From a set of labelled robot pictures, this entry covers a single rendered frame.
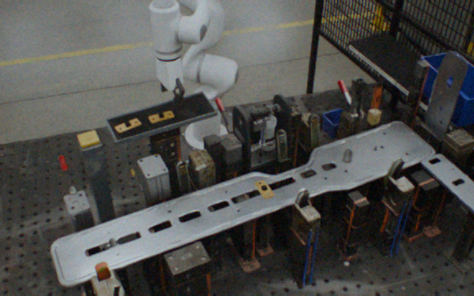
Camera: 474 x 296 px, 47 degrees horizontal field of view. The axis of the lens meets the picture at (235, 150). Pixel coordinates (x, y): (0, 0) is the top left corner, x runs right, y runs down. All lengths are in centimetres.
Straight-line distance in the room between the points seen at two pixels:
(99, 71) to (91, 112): 51
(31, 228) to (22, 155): 45
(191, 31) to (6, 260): 115
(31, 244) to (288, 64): 272
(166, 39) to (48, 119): 247
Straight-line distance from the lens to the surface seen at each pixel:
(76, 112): 397
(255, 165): 198
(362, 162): 199
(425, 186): 200
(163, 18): 154
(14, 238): 226
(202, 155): 185
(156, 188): 180
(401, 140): 213
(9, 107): 418
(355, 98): 204
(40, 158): 256
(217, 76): 210
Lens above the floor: 232
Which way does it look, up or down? 42 degrees down
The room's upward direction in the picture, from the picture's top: straight up
